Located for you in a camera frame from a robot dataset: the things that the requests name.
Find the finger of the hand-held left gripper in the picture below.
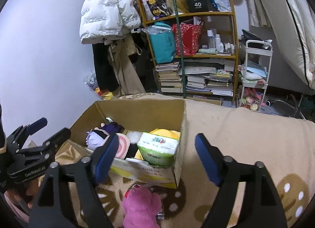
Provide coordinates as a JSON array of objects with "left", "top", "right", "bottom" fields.
[
  {"left": 6, "top": 117, "right": 48, "bottom": 145},
  {"left": 22, "top": 127, "right": 72, "bottom": 156}
]

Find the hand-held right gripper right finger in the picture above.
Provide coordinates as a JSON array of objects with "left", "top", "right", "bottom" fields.
[{"left": 195, "top": 133, "right": 288, "bottom": 228}]

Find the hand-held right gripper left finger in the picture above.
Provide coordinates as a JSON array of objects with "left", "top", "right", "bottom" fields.
[{"left": 28, "top": 134, "right": 120, "bottom": 228}]

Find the purple haired plush doll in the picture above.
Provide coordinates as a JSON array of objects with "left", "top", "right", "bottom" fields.
[{"left": 86, "top": 122, "right": 125, "bottom": 150}]

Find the pink swirl plush cushion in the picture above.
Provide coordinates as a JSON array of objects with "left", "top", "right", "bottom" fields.
[{"left": 114, "top": 133, "right": 131, "bottom": 160}]

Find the white fluffy plush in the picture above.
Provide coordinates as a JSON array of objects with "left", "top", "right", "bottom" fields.
[{"left": 126, "top": 131, "right": 143, "bottom": 145}]

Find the green tissue pack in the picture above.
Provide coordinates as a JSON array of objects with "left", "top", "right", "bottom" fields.
[{"left": 137, "top": 132, "right": 180, "bottom": 168}]

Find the yellow plush pouch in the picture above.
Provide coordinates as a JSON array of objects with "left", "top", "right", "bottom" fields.
[{"left": 134, "top": 129, "right": 181, "bottom": 161}]

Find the pink plush bear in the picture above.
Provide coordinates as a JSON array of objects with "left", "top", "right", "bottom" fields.
[{"left": 122, "top": 185, "right": 163, "bottom": 228}]

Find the person's left hand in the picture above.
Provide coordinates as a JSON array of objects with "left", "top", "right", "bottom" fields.
[{"left": 10, "top": 181, "right": 40, "bottom": 221}]

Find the beige brown patterned blanket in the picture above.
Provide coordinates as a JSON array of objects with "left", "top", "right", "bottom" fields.
[{"left": 53, "top": 93, "right": 315, "bottom": 228}]

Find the plastic bag of toys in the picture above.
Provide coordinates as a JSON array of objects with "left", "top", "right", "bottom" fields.
[{"left": 84, "top": 70, "right": 116, "bottom": 101}]

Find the pile of small plush toys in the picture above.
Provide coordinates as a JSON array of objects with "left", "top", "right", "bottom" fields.
[{"left": 240, "top": 86, "right": 265, "bottom": 112}]

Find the pile of books and papers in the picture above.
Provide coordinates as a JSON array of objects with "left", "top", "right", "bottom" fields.
[{"left": 183, "top": 60, "right": 234, "bottom": 97}]

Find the black hanging coat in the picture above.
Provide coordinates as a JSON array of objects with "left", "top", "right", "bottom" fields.
[{"left": 92, "top": 42, "right": 120, "bottom": 92}]

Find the beige hanging coat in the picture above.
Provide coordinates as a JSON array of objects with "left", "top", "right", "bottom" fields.
[{"left": 107, "top": 37, "right": 147, "bottom": 96}]

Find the stack of old books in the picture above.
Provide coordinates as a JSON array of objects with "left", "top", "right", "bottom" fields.
[{"left": 155, "top": 62, "right": 184, "bottom": 93}]

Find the light blue folded cloth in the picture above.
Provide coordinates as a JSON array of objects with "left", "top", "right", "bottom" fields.
[{"left": 240, "top": 61, "right": 268, "bottom": 81}]

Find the wooden shelf rack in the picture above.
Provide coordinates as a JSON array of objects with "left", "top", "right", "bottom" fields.
[{"left": 137, "top": 0, "right": 240, "bottom": 107}]

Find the green pole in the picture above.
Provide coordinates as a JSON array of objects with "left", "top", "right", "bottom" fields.
[{"left": 169, "top": 0, "right": 187, "bottom": 98}]

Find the group of white cosmetic bottles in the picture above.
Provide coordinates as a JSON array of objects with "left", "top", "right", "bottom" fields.
[{"left": 207, "top": 29, "right": 235, "bottom": 54}]

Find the black hanging garment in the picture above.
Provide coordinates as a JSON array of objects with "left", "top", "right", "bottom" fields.
[{"left": 128, "top": 30, "right": 148, "bottom": 64}]

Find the red patterned gift bag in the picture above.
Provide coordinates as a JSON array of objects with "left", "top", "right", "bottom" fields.
[{"left": 171, "top": 21, "right": 205, "bottom": 56}]

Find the teal paper bag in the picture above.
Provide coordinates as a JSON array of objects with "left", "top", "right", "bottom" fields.
[{"left": 149, "top": 22, "right": 176, "bottom": 64}]

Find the white trolley cart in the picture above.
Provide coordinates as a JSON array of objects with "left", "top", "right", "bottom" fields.
[{"left": 237, "top": 40, "right": 273, "bottom": 113}]

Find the black bag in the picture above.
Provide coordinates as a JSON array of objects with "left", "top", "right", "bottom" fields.
[{"left": 240, "top": 29, "right": 268, "bottom": 46}]

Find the white puffer jacket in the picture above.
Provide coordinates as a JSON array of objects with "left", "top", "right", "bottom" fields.
[{"left": 79, "top": 0, "right": 142, "bottom": 44}]

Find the clear crumpled plastic bag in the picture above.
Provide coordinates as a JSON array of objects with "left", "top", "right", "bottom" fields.
[{"left": 141, "top": 25, "right": 173, "bottom": 36}]

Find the black cardboard box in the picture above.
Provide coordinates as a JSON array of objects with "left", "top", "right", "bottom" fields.
[{"left": 185, "top": 0, "right": 210, "bottom": 13}]

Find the cream padded chair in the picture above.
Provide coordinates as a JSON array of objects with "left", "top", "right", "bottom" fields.
[{"left": 250, "top": 0, "right": 315, "bottom": 120}]

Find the blond wig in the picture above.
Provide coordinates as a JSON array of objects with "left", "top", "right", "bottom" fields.
[{"left": 161, "top": 0, "right": 190, "bottom": 14}]

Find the patterned cartoon bag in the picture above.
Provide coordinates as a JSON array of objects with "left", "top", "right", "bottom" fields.
[{"left": 138, "top": 0, "right": 171, "bottom": 21}]

